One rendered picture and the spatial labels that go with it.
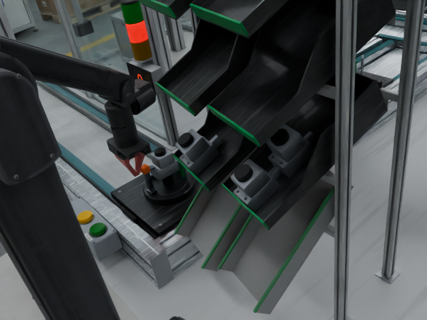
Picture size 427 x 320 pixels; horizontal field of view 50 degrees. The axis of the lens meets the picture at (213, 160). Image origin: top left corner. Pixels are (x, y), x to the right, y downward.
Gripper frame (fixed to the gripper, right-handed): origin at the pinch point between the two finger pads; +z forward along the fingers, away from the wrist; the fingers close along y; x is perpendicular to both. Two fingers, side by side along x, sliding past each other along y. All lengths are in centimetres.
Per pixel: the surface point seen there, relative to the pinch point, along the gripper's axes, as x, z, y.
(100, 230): 13.5, 9.8, -0.7
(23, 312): 36.9, 21.5, 1.8
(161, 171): -5.6, 1.5, -2.5
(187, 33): -105, 20, 121
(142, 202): 0.5, 9.8, 0.5
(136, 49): -17.2, -22.7, 17.4
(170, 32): -86, 11, 108
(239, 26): 3, -46, -47
